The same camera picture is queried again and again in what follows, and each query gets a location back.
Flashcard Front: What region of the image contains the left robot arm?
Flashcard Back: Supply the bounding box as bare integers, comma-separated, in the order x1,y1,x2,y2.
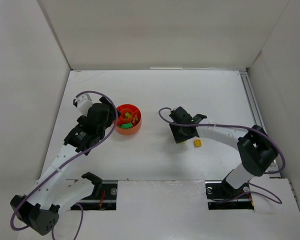
10,93,120,236

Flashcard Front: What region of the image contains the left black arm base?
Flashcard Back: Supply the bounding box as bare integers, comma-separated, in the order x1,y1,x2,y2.
78,180,118,211

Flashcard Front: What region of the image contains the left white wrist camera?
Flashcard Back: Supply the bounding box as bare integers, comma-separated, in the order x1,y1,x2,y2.
73,93,93,117

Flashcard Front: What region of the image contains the orange round divided container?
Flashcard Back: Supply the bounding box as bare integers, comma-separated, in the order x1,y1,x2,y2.
115,103,142,136

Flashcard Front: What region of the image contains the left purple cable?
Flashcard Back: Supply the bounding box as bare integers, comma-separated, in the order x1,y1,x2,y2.
9,90,119,240

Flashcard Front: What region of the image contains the purple cable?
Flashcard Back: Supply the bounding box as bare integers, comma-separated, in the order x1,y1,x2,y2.
158,107,288,205
9,90,119,240

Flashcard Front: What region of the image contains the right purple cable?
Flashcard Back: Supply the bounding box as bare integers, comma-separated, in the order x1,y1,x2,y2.
158,107,288,205

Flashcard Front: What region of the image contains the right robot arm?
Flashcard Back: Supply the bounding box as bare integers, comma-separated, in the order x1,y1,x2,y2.
169,106,279,196

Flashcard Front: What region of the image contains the yellow small lego brick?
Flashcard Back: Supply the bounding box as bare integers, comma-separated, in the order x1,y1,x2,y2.
193,139,202,148

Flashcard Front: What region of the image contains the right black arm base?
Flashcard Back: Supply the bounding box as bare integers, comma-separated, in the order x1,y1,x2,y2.
205,180,255,211

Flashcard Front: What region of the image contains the green long lego brick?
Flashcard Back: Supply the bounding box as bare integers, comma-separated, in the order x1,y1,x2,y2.
120,122,134,130

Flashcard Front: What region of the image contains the brown lego brick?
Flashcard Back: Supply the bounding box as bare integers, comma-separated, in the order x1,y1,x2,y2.
131,114,139,126

